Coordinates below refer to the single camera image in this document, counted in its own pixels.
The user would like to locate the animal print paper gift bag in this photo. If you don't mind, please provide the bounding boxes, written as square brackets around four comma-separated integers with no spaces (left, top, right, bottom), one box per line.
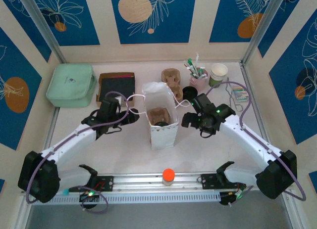
[125,81,193,151]

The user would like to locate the green paper coffee cup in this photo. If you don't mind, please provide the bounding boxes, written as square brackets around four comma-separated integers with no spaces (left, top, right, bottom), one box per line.
[208,62,229,88]

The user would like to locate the brown cardboard box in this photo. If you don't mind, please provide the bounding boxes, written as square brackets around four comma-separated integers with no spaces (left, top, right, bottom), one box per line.
[95,72,136,108]

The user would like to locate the dark blue napkin stack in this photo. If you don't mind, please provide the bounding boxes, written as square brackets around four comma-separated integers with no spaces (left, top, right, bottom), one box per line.
[100,76,136,101]

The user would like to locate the pink metal bucket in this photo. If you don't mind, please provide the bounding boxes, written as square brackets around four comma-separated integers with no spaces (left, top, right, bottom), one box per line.
[189,73,209,91]

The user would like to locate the printed sugar sachets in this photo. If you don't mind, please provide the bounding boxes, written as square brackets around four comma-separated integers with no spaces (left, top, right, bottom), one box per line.
[231,85,250,103]

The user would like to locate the mint green zip pouch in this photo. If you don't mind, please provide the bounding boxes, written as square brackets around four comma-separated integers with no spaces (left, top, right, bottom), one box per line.
[46,63,98,108]

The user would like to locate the stacked brown pulp cup carriers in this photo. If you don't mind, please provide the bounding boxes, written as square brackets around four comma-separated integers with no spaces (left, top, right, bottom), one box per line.
[160,68,184,101]

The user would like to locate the orange capped jar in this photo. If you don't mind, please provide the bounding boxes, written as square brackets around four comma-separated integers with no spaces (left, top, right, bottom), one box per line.
[162,168,176,187]

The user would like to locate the right wrist black cable loop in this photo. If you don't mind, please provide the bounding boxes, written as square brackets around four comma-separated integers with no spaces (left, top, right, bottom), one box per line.
[199,126,215,138]

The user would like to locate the metal wire tongs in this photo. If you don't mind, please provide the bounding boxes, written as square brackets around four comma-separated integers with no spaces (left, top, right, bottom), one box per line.
[224,77,245,112]

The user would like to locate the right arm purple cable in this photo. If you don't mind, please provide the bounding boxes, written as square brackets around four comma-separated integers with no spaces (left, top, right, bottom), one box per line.
[206,81,307,202]

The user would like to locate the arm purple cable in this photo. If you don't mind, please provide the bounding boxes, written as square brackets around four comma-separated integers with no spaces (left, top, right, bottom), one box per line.
[26,91,130,214]
[206,81,307,202]

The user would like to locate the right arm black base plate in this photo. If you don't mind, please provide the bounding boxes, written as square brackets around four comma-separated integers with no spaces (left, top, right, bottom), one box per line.
[201,173,247,190]

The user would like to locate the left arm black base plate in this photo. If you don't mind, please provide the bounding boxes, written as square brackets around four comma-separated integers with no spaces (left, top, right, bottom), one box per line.
[68,176,115,193]

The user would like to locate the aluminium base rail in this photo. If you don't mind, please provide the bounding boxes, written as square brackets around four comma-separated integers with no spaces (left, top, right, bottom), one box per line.
[21,171,290,195]

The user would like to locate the white slotted cable duct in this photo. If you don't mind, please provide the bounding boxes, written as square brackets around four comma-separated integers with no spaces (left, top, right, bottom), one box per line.
[31,191,221,205]

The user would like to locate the aluminium frame post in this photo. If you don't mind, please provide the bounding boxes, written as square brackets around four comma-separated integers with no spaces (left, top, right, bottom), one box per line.
[241,0,289,64]
[18,0,67,64]

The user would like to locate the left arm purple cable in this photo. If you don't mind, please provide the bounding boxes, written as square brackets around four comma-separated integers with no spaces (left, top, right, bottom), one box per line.
[26,91,130,214]

